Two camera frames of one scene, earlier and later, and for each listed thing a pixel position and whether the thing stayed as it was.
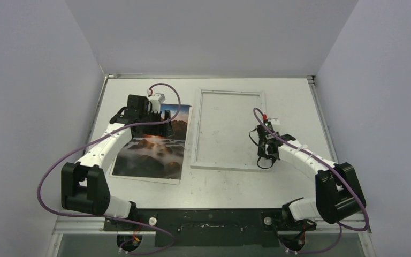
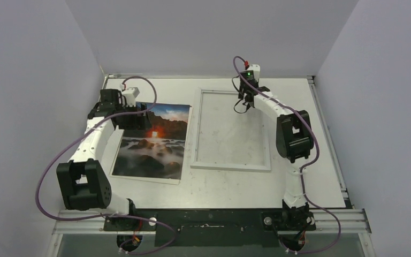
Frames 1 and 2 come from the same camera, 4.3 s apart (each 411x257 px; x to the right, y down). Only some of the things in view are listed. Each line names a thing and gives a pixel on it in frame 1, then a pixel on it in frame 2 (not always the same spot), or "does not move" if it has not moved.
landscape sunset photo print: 155,156 does not move
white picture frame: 223,119 does not move
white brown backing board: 157,159 does not move
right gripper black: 265,146 -> 245,95
